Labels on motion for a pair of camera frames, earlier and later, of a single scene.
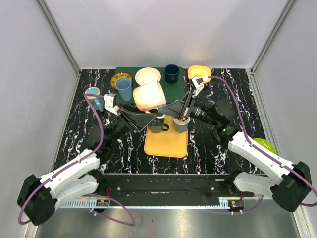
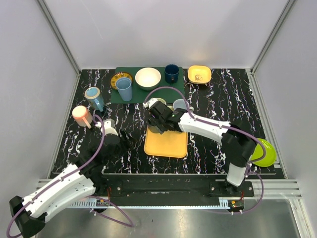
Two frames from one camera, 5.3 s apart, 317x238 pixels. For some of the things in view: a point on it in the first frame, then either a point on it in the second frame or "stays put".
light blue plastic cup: [124, 86] stays put
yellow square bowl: [199, 71] stays put
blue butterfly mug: [97, 102] stays put
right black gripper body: [199, 111] -> [159, 123]
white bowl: [146, 75] stays put
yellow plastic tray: [169, 143] stays put
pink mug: [149, 96] -> [82, 116]
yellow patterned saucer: [117, 75] stays put
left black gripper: [126, 118] -> [124, 138]
